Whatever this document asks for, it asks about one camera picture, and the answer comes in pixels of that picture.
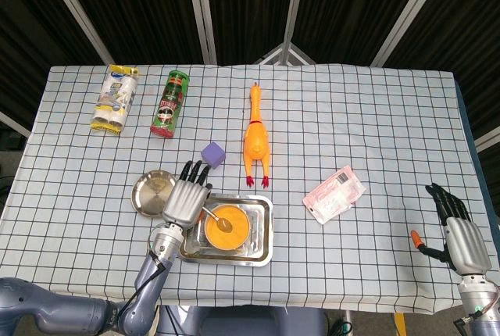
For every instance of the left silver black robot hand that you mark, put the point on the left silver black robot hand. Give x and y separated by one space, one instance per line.
183 203

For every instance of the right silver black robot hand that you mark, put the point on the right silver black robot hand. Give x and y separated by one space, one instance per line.
466 242

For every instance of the silver metal spoon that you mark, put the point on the silver metal spoon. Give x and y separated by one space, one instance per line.
226 226

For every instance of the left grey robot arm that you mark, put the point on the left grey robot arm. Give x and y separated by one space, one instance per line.
58 308

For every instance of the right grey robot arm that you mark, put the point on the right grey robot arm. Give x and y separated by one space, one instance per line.
480 293

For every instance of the beige round bowl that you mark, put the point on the beige round bowl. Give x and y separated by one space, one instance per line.
227 249

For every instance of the rectangular steel tray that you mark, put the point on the rectangular steel tray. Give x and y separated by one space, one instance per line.
258 250

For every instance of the white grid-patterned tablecloth table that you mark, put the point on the white grid-patterned tablecloth table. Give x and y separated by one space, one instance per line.
351 117

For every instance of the round steel plate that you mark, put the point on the round steel plate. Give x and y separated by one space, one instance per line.
150 195

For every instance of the yellow powder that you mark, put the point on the yellow powder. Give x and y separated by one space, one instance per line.
218 239

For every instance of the purple foam cube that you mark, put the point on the purple foam cube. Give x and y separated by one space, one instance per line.
213 154

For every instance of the orange rubber chicken toy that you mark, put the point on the orange rubber chicken toy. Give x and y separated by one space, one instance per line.
256 140

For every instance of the green Pringles can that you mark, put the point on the green Pringles can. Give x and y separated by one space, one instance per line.
170 105

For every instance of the yellow white roll package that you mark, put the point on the yellow white roll package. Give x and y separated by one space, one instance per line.
115 97

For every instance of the blue grey robot torso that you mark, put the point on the blue grey robot torso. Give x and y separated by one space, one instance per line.
242 322

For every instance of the pink white plastic packet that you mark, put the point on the pink white plastic packet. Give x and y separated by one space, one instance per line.
332 197

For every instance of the white screen frame post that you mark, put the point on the white screen frame post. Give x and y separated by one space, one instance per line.
77 11
293 8
203 15
13 122
407 11
488 140

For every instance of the white screen base bracket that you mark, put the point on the white screen base bracket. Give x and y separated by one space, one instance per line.
271 53

